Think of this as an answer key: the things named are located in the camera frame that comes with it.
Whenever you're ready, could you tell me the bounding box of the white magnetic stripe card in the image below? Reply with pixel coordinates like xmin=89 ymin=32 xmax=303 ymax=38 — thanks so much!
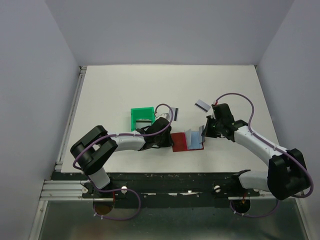
xmin=194 ymin=99 xmax=211 ymax=113

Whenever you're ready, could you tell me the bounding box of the white striped card back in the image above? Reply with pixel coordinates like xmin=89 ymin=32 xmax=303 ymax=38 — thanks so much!
xmin=171 ymin=107 xmax=179 ymax=122

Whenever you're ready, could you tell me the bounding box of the silver card in tray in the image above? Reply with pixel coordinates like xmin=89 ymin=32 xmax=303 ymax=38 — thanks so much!
xmin=135 ymin=119 xmax=152 ymax=129

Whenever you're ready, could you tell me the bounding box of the green plastic card tray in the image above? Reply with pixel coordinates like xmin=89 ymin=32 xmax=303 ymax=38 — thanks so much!
xmin=130 ymin=107 xmax=155 ymax=131

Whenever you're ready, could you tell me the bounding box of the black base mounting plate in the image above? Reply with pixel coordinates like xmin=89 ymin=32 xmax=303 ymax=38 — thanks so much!
xmin=82 ymin=172 xmax=260 ymax=209

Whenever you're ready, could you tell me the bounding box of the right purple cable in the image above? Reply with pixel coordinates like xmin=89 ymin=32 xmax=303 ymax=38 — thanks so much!
xmin=212 ymin=93 xmax=315 ymax=218

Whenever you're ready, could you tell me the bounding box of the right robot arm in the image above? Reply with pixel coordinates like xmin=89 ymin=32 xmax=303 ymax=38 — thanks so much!
xmin=202 ymin=103 xmax=313 ymax=201

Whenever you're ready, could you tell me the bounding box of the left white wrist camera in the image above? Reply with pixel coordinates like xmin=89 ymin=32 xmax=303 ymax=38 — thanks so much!
xmin=155 ymin=113 xmax=171 ymax=121

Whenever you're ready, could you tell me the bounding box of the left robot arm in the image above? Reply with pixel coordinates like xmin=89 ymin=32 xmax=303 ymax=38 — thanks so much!
xmin=70 ymin=117 xmax=173 ymax=198

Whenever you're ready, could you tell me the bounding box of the front aluminium rail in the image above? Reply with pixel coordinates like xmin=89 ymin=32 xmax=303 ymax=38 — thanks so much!
xmin=39 ymin=178 xmax=306 ymax=201

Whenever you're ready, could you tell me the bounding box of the red card holder wallet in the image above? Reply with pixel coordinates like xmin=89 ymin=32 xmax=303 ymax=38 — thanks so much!
xmin=171 ymin=129 xmax=205 ymax=152

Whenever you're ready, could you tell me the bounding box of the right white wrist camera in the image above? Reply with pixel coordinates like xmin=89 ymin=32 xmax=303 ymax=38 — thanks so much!
xmin=210 ymin=104 xmax=216 ymax=119

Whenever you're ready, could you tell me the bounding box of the left aluminium rail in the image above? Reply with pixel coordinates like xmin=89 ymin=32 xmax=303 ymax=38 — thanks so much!
xmin=53 ymin=66 xmax=88 ymax=172

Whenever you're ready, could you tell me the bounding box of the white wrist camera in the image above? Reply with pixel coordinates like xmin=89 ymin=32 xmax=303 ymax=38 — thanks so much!
xmin=210 ymin=104 xmax=216 ymax=119
xmin=155 ymin=113 xmax=171 ymax=121

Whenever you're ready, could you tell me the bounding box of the aluminium rail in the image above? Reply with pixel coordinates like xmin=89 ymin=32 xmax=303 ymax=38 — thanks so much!
xmin=39 ymin=178 xmax=306 ymax=201
xmin=53 ymin=66 xmax=88 ymax=172

